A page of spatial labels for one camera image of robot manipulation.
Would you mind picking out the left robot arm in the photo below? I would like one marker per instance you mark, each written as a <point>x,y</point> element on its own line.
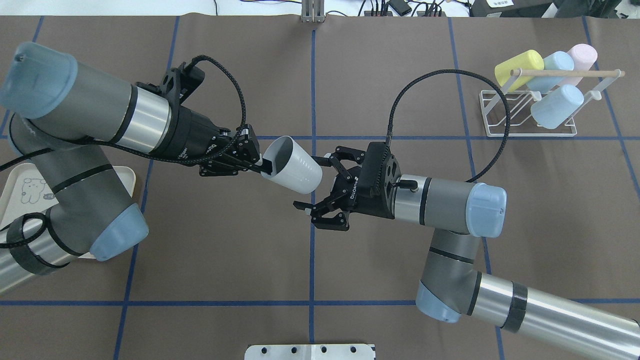
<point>64,113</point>

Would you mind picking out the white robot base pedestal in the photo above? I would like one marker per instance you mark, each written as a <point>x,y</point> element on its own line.
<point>336,351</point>

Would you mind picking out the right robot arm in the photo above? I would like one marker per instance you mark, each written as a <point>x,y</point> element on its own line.
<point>571,230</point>

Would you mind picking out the grey cup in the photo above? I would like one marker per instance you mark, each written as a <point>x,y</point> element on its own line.
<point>292,167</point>

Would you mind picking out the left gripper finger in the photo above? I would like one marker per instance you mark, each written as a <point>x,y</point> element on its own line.
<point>245,151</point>
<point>214,168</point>

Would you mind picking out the aluminium frame post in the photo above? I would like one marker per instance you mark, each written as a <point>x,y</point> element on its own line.
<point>313,11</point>

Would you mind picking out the white wire cup rack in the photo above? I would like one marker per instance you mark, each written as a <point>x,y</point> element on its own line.
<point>496,108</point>

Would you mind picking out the cream plastic tray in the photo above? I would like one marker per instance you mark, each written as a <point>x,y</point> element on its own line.
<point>26,192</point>

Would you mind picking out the light blue cup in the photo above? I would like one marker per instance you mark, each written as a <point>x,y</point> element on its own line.
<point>557,61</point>

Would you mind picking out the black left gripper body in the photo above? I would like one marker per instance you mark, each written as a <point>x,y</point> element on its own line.
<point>193,135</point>

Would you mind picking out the yellow cup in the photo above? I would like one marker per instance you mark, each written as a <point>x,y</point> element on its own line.
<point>530,59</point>

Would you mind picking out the pink cup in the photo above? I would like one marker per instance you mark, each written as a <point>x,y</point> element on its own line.
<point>584,57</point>

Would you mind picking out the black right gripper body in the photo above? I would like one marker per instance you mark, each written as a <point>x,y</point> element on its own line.
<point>361,200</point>

